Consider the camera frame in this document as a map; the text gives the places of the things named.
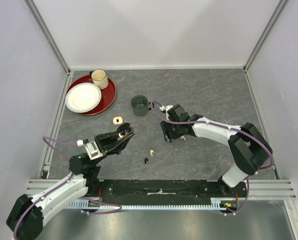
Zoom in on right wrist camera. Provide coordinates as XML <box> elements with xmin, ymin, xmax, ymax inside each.
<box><xmin>159</xmin><ymin>105</ymin><xmax>173</xmax><ymax>114</ymax></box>

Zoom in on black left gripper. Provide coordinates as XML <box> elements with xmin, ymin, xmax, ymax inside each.
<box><xmin>92</xmin><ymin>126</ymin><xmax>135</xmax><ymax>167</ymax></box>

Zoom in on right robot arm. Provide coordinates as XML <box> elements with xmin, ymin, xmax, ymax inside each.
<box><xmin>159</xmin><ymin>104</ymin><xmax>274</xmax><ymax>197</ymax></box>

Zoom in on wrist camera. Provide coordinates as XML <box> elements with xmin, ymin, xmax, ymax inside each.
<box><xmin>76</xmin><ymin>139</ymin><xmax>102</xmax><ymax>160</ymax></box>
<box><xmin>159</xmin><ymin>105</ymin><xmax>173</xmax><ymax>114</ymax></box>

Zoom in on cream ceramic cup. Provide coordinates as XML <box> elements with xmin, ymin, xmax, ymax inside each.
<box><xmin>90</xmin><ymin>69</ymin><xmax>108</xmax><ymax>90</ymax></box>

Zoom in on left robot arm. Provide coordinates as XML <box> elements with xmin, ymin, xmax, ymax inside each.
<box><xmin>6</xmin><ymin>122</ymin><xmax>134</xmax><ymax>240</ymax></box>

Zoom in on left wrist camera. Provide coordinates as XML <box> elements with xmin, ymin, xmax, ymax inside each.
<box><xmin>76</xmin><ymin>139</ymin><xmax>102</xmax><ymax>160</ymax></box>

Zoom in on white paper plate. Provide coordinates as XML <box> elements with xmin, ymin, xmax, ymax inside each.
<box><xmin>65</xmin><ymin>82</ymin><xmax>102</xmax><ymax>113</ymax></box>

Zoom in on dark green mug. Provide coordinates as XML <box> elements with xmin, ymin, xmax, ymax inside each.
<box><xmin>130</xmin><ymin>95</ymin><xmax>151</xmax><ymax>117</ymax></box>

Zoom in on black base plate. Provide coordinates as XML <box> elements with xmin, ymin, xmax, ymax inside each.
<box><xmin>86</xmin><ymin>179</ymin><xmax>247</xmax><ymax>205</ymax></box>

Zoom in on black glossy charging case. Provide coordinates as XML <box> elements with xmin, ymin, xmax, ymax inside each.
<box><xmin>118</xmin><ymin>126</ymin><xmax>134</xmax><ymax>138</ymax></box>

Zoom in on white earbud charging case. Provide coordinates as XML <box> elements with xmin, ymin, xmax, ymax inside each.
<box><xmin>112</xmin><ymin>116</ymin><xmax>123</xmax><ymax>125</ymax></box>

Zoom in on grey slotted cable duct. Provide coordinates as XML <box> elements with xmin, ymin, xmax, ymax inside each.
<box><xmin>65</xmin><ymin>199</ymin><xmax>238</xmax><ymax>211</ymax></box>

